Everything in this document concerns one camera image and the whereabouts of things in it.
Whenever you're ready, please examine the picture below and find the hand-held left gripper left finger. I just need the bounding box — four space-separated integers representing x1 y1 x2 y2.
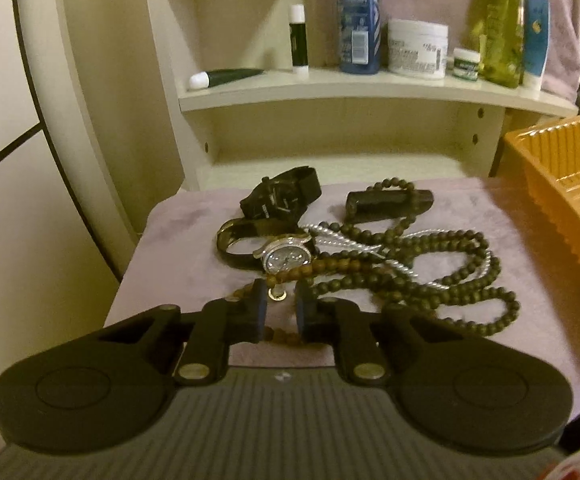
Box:
98 279 269 387

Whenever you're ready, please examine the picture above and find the small green white jar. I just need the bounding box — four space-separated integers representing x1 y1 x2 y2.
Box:
452 47 482 82

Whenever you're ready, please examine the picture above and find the dark bead necklace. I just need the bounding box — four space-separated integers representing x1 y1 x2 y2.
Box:
315 220 521 339

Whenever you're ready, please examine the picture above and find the blue spray bottle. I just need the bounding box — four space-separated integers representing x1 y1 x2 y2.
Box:
335 0 383 76

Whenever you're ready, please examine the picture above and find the brown bead bracelet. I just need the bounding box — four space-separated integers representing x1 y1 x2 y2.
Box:
232 257 371 348

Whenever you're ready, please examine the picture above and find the blue and white tube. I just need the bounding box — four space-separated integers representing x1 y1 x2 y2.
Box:
520 0 551 92

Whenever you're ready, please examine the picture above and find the dark bead bracelet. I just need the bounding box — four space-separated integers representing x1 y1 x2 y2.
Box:
370 176 417 231

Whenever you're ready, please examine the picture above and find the orange ribbed plastic tray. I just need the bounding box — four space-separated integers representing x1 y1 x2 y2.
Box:
502 110 580 306

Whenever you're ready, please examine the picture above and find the dark green tube white cap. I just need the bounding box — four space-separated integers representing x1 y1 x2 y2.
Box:
189 68 265 92

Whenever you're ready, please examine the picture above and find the white pearl necklace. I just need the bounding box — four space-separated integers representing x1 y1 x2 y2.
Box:
302 222 493 291

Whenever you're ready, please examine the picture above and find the crystal watch with black strap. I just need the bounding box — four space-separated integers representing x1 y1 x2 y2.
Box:
216 217 318 273

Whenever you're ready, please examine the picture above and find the green olive spray bottle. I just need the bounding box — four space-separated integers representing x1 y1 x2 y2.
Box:
479 0 526 89

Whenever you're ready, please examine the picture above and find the pink table cloth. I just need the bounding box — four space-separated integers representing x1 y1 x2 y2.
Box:
104 175 580 421

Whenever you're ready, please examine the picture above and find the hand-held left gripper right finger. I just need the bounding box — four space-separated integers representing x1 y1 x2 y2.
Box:
295 280 471 387

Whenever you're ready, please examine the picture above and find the black square watch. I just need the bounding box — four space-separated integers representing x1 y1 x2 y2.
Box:
240 166 323 221

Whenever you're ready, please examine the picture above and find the white cream jar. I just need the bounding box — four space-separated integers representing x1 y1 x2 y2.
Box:
387 18 449 80

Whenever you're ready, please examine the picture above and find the cream wooden shelf unit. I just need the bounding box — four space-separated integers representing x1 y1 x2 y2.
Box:
52 0 580 281

